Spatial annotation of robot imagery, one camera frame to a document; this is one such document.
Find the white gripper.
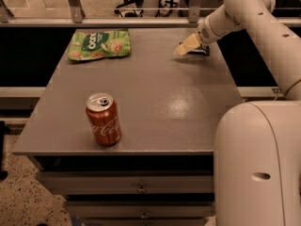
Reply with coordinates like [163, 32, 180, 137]
[174, 18, 220, 56]

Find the dark blue rxbar wrapper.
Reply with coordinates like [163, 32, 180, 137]
[179, 42, 210, 56]

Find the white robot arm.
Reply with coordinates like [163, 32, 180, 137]
[175, 0, 301, 226]

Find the red coca-cola can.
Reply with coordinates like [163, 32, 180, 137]
[86, 92, 121, 146]

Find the metal guard railing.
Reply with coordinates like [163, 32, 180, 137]
[0, 0, 301, 28]

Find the black office chair base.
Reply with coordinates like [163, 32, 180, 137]
[114, 0, 144, 18]

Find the green chip bag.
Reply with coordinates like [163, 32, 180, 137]
[68, 29, 132, 61]

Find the grey drawer cabinet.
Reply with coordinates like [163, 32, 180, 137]
[13, 28, 242, 226]

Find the brass top drawer knob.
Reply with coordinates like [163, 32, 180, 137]
[136, 184, 147, 194]

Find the brass drawer knob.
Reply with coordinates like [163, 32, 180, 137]
[140, 211, 149, 219]
[136, 184, 147, 194]

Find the brass lower drawer knob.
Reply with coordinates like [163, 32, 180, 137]
[140, 211, 149, 219]

